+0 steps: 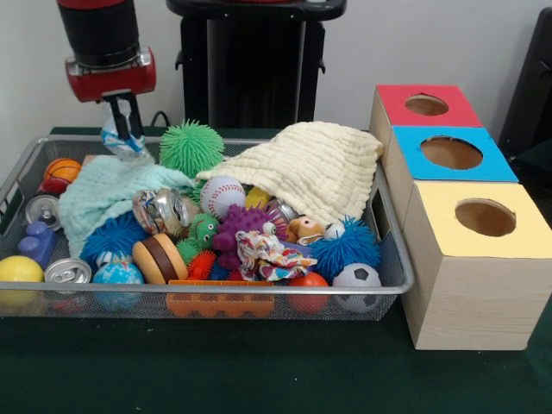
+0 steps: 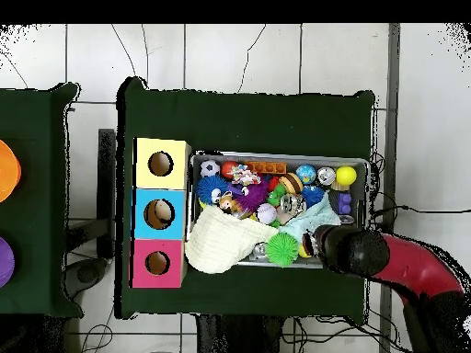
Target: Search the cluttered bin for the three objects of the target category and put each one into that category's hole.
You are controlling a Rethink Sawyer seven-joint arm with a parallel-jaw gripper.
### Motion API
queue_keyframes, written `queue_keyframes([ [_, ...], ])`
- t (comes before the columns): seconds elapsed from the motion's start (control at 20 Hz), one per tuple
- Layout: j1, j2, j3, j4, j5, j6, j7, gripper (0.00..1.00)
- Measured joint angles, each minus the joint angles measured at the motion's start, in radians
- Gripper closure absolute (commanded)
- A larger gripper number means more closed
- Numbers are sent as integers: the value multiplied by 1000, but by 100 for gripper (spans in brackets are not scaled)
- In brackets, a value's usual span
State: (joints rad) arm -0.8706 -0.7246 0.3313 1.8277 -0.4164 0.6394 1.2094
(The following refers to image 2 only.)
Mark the orange round object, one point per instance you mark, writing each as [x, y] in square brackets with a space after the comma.
[9, 171]

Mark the white baseball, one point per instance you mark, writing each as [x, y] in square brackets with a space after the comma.
[266, 213]

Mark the orange plastic block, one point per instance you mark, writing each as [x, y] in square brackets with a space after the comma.
[265, 167]

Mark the wooden box with three holes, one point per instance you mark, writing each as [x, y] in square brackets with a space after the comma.
[162, 184]

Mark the cream waffle cloth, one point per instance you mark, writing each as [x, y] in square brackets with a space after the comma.
[220, 242]

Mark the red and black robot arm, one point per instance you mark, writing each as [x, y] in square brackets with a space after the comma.
[415, 268]

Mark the dark green table cloth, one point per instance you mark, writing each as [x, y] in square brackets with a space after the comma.
[36, 147]
[239, 121]

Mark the toy hamburger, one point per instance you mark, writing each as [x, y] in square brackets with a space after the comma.
[290, 182]

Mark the mint green cloth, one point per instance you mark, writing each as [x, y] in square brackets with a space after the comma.
[316, 218]

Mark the blue puffer ball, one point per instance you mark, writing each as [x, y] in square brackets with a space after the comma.
[208, 187]

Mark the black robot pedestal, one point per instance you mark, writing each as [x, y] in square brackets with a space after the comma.
[239, 336]

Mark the green puffer ball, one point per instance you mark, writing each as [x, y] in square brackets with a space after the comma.
[282, 250]

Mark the crushed drink can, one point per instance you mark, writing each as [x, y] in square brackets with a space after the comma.
[292, 204]

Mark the purple spiky toy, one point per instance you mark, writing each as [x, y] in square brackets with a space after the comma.
[254, 196]

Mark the purple round object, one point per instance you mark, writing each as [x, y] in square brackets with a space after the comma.
[5, 263]

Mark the soccer ball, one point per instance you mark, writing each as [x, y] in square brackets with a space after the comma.
[209, 168]

